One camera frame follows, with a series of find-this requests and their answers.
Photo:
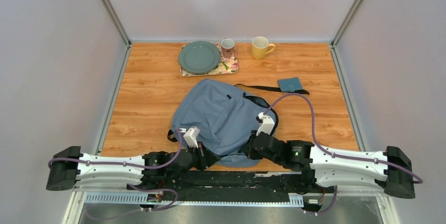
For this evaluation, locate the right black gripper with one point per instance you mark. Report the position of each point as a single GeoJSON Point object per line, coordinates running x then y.
{"type": "Point", "coordinates": [249, 150]}

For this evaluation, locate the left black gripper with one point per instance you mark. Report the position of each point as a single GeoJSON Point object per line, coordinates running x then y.
{"type": "Point", "coordinates": [206, 158]}

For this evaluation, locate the blue fabric backpack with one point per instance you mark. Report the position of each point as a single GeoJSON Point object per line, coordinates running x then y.
{"type": "Point", "coordinates": [226, 116]}

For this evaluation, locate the teal wallet notebook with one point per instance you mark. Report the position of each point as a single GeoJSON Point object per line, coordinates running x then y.
{"type": "Point", "coordinates": [290, 85]}

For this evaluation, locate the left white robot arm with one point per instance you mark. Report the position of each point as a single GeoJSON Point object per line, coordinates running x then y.
{"type": "Point", "coordinates": [71, 167]}

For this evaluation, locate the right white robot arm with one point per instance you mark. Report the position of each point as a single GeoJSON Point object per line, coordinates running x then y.
{"type": "Point", "coordinates": [390, 170]}

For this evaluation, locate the floral serving tray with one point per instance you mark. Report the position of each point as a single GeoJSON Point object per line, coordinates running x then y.
{"type": "Point", "coordinates": [225, 66]}

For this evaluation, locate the yellow ceramic mug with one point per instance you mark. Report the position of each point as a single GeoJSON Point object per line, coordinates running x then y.
{"type": "Point", "coordinates": [261, 47]}

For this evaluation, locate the green ceramic plate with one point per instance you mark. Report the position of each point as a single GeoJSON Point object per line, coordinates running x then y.
{"type": "Point", "coordinates": [199, 57]}

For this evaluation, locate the pink patterned mug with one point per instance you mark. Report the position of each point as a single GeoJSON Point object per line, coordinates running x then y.
{"type": "Point", "coordinates": [228, 48]}

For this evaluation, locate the aluminium frame rail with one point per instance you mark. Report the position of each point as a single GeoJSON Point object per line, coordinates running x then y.
{"type": "Point", "coordinates": [126, 205]}

